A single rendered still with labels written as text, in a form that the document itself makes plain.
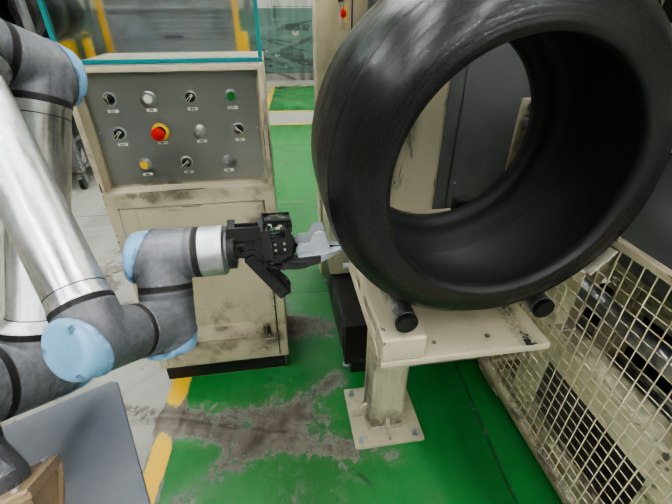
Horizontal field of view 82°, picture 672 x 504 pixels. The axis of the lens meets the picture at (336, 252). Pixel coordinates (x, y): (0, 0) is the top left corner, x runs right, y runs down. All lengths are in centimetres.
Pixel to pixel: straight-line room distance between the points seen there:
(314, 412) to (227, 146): 108
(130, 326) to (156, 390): 131
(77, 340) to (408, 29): 58
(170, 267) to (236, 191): 70
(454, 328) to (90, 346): 68
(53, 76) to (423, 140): 77
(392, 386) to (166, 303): 98
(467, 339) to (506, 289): 18
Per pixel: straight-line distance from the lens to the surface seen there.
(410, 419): 172
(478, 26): 56
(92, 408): 115
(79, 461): 107
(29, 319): 98
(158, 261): 71
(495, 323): 96
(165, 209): 143
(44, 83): 97
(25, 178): 74
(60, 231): 69
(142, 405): 192
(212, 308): 163
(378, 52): 56
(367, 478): 159
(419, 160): 101
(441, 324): 92
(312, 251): 71
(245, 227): 69
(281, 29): 969
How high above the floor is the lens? 140
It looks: 32 degrees down
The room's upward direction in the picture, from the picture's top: straight up
